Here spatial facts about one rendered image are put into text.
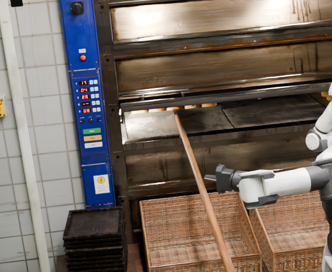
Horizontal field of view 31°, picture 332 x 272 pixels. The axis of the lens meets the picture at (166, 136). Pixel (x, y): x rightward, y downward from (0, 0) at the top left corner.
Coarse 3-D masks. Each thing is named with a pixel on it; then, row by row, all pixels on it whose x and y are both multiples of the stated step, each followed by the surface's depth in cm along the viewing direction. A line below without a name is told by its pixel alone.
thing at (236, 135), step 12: (312, 120) 322; (204, 132) 317; (216, 132) 315; (228, 132) 314; (240, 132) 315; (252, 132) 316; (264, 132) 316; (276, 132) 317; (288, 132) 318; (132, 144) 310; (144, 144) 311; (156, 144) 311; (168, 144) 312; (180, 144) 313
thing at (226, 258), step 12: (180, 120) 328; (180, 132) 313; (192, 156) 280; (192, 168) 268; (204, 192) 243; (204, 204) 235; (216, 228) 215; (216, 240) 209; (228, 252) 201; (228, 264) 193
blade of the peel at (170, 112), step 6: (186, 108) 348; (192, 108) 349; (198, 108) 349; (204, 108) 349; (210, 108) 350; (216, 108) 350; (132, 114) 346; (138, 114) 347; (144, 114) 347; (150, 114) 348; (156, 114) 348; (162, 114) 348; (168, 114) 349
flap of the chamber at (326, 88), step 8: (312, 88) 296; (320, 88) 296; (328, 88) 297; (232, 96) 292; (240, 96) 293; (248, 96) 293; (256, 96) 293; (264, 96) 294; (272, 96) 294; (152, 104) 289; (160, 104) 289; (168, 104) 289; (176, 104) 290; (184, 104) 290; (192, 104) 291
